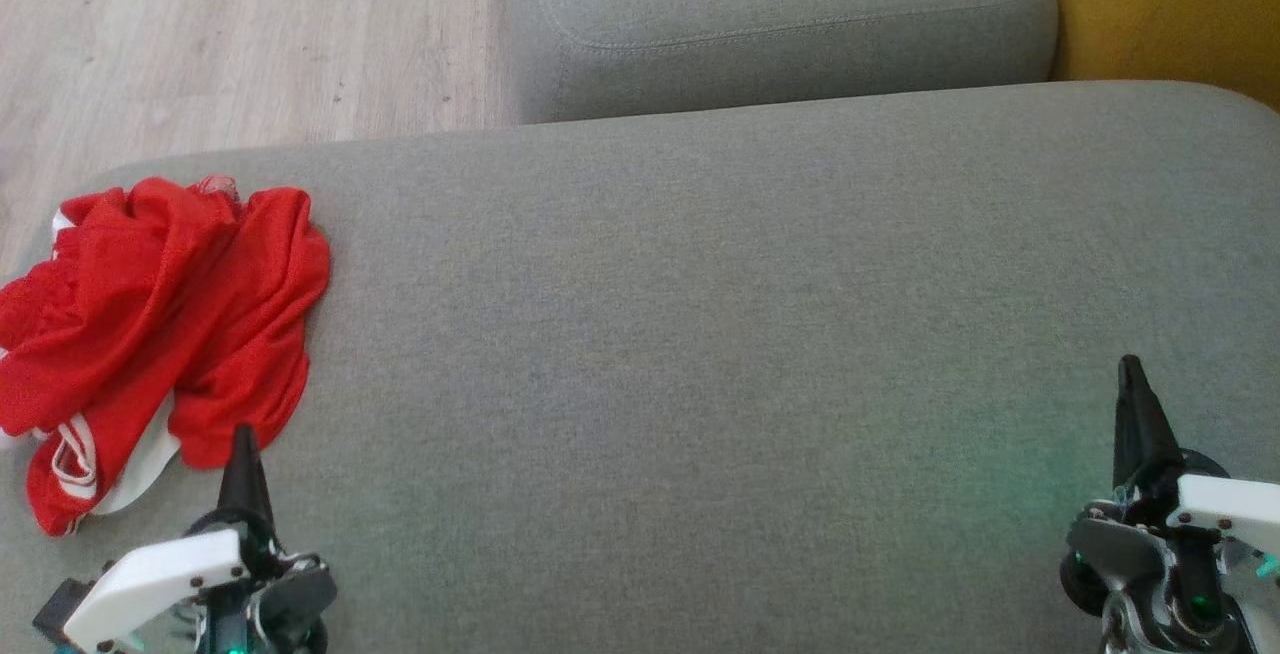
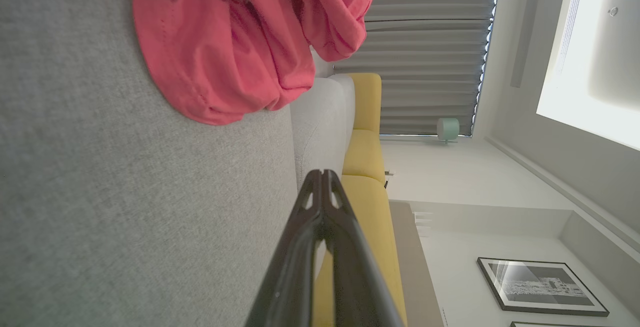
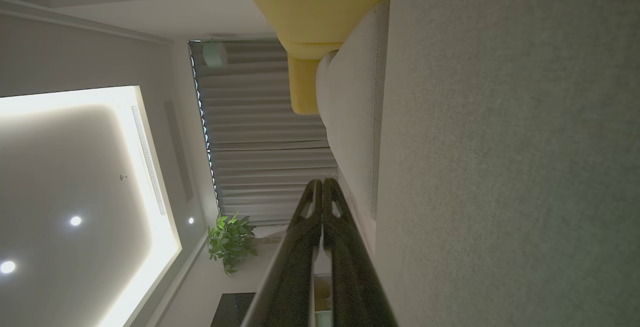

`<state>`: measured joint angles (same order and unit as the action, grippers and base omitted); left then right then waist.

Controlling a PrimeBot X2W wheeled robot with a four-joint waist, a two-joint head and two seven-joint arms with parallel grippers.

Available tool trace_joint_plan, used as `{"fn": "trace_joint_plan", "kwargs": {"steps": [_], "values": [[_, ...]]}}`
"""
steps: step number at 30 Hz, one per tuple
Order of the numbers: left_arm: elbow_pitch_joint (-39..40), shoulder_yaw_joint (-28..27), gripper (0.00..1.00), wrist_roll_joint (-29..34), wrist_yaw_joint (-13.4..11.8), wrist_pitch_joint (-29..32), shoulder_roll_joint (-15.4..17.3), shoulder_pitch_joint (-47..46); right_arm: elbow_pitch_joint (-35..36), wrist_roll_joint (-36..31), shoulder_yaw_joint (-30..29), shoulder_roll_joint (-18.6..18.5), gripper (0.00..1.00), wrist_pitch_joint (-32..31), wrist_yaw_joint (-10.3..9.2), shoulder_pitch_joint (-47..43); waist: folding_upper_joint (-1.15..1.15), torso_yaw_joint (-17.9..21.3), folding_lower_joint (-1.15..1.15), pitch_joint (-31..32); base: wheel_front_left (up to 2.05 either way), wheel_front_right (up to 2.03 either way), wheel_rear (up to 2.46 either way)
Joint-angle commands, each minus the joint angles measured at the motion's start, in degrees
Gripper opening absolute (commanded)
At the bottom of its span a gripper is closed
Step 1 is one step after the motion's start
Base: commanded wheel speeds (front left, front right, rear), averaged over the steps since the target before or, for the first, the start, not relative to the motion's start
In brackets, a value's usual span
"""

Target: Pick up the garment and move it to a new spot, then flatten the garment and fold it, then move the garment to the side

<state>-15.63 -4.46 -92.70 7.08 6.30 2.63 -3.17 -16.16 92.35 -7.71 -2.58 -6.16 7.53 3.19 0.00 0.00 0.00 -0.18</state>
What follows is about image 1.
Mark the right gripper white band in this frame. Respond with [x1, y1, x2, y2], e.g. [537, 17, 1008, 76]
[1060, 354, 1280, 654]

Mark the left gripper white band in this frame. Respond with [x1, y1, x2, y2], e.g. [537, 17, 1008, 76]
[60, 424, 338, 654]

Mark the red jersey with white sleeves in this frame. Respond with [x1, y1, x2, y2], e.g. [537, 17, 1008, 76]
[0, 187, 332, 539]

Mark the grey sofa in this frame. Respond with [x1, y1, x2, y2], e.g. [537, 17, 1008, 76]
[0, 81, 1280, 654]

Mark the yellow sofa backrest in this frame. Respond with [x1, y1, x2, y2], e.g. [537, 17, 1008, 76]
[1033, 0, 1280, 114]

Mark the grey sofa ottoman cushion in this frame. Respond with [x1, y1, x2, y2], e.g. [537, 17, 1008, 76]
[497, 0, 1060, 126]

